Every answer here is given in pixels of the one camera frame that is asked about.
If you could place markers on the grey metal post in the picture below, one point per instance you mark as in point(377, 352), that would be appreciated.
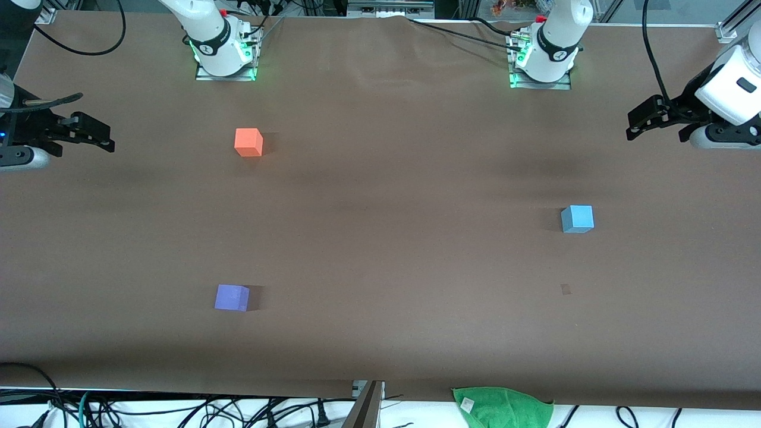
point(364, 410)

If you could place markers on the purple block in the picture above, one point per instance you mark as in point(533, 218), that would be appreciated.
point(230, 298)

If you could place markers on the blue block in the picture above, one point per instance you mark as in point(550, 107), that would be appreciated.
point(576, 219)

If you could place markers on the black power plug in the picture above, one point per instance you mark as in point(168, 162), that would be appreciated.
point(322, 415)

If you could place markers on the green cloth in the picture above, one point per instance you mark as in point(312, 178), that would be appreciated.
point(502, 409)

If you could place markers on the aluminium corner bracket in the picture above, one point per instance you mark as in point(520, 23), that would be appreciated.
point(726, 32)
point(46, 15)

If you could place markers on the grey box with ports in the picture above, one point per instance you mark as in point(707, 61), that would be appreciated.
point(389, 7)

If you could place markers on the brown table cover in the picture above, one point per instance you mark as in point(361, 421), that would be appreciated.
point(386, 267)

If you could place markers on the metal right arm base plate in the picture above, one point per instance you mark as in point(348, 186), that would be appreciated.
point(205, 74)

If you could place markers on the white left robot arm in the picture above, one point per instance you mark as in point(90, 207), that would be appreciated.
point(556, 41)

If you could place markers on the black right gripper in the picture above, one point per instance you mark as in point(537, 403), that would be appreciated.
point(31, 128)

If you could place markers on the orange block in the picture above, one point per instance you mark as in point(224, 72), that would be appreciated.
point(248, 142)

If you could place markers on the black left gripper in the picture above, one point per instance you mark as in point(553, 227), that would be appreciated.
point(689, 102)

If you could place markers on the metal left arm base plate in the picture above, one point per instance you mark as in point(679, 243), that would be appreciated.
point(563, 83)

